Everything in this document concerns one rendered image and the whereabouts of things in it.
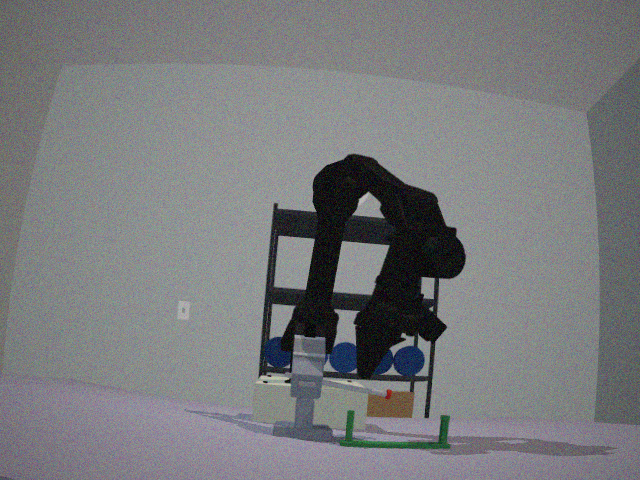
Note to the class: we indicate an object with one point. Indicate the green u-shaped bracket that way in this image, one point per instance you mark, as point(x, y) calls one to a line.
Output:
point(442, 441)

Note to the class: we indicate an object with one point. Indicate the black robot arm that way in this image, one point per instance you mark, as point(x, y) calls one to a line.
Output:
point(422, 244)

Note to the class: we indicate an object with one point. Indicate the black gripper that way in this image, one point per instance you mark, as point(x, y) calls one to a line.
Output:
point(385, 317)

